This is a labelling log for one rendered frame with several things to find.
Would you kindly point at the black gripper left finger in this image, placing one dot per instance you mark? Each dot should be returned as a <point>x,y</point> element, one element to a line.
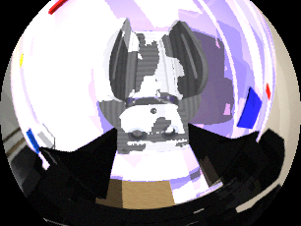
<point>90,164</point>

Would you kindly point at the blue flat plate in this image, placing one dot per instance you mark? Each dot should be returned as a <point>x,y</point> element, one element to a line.
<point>250,112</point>

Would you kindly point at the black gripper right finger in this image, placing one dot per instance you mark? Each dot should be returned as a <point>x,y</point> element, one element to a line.
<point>217,154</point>

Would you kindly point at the small red block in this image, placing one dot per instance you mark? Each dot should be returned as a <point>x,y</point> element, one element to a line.
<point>268,91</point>

